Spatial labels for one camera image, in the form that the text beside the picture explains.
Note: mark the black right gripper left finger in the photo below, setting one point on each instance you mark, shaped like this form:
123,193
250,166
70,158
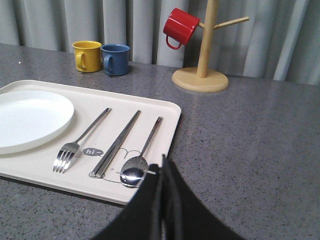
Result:
141,219

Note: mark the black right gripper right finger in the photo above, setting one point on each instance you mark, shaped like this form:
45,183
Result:
184,215

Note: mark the stainless steel spoon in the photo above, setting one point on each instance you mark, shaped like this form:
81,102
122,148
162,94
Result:
133,171

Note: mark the white round plate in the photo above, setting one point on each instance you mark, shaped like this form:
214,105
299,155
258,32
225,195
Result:
29,119

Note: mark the beige rabbit serving tray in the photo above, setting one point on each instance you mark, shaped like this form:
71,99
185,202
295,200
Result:
35,165

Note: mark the wooden mug tree stand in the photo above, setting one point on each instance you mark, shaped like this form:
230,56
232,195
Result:
201,78

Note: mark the blue enamel mug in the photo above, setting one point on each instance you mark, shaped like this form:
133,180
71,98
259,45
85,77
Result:
115,59

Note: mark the yellow enamel mug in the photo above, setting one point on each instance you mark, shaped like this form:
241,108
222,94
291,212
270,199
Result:
87,55

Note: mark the red enamel mug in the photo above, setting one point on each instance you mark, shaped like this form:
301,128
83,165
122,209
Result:
180,26

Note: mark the grey pleated curtain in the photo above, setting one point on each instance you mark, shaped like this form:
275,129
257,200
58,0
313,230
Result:
280,41

